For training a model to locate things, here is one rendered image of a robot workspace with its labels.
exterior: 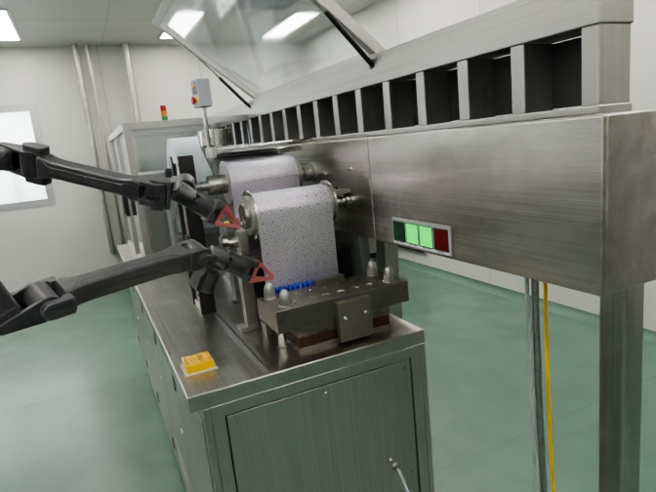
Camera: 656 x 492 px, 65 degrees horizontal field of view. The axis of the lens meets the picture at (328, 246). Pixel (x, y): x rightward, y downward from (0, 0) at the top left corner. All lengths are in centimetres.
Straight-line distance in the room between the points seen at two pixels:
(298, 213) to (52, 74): 574
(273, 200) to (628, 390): 98
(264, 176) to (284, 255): 33
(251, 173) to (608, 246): 112
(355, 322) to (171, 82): 598
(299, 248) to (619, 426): 90
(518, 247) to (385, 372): 57
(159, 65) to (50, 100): 133
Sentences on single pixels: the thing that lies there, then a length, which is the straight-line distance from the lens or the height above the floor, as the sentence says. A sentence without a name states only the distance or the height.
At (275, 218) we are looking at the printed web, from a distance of 149.
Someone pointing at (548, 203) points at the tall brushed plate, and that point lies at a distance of 102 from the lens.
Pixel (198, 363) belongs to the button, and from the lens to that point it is 139.
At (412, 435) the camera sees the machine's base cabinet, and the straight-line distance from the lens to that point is 160.
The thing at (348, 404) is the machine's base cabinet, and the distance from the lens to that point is 144.
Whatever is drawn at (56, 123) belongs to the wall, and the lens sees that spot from 698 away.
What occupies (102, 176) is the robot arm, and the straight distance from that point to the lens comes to 154.
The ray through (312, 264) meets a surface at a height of 108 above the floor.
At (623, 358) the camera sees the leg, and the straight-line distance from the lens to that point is 121.
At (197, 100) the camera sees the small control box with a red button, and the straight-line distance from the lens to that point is 205.
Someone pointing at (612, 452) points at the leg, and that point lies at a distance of 132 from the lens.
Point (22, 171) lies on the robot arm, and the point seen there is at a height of 144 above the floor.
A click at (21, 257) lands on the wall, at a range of 708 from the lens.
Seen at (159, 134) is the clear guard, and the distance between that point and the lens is 246.
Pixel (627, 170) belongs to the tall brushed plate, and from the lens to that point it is 99.
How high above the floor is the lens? 144
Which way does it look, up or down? 12 degrees down
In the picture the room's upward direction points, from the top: 6 degrees counter-clockwise
